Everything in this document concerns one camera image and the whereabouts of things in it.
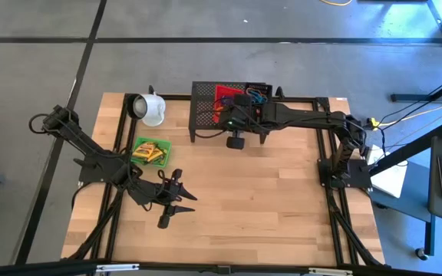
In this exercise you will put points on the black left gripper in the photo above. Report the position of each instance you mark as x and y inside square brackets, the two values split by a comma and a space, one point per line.
[167, 191]

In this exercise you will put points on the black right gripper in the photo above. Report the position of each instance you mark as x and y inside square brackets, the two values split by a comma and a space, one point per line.
[240, 115]

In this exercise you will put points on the red plastic basket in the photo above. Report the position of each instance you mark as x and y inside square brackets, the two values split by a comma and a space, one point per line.
[223, 92]

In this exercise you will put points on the black plastic basket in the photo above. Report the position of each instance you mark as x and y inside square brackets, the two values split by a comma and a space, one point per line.
[259, 86]

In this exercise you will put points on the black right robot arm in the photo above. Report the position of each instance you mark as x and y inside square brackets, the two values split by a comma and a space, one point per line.
[313, 117]

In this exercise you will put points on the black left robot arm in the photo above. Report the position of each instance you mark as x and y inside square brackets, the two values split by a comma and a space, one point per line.
[90, 153]

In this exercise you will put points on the black mesh shelf riser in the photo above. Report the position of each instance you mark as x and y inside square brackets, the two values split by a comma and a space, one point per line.
[203, 111]

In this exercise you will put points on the green plastic basket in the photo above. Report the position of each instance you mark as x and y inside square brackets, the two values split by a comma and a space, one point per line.
[165, 161]

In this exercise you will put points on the white mug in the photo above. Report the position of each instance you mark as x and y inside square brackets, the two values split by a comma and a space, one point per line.
[152, 109]

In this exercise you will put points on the yellow plug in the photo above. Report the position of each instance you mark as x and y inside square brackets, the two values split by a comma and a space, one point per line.
[373, 122]

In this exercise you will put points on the white box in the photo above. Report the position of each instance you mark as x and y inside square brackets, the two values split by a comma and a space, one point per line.
[391, 180]

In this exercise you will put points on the black crossbeam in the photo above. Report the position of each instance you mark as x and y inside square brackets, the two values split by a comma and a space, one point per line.
[33, 270]

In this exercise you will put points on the blue grey side table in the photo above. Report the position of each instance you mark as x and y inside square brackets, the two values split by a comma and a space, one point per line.
[405, 209]

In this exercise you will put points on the black post bracket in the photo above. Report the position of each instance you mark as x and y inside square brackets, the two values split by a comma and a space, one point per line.
[279, 92]
[151, 91]

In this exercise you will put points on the silver metal bracket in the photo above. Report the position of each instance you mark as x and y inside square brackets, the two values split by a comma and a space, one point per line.
[330, 271]
[117, 267]

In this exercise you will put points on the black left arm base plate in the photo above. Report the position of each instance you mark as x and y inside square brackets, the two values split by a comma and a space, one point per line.
[90, 177]

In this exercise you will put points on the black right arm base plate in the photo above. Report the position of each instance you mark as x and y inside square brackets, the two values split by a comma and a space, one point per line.
[359, 176]

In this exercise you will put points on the black desk frame bar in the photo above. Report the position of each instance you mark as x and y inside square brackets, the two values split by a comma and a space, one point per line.
[416, 98]
[416, 147]

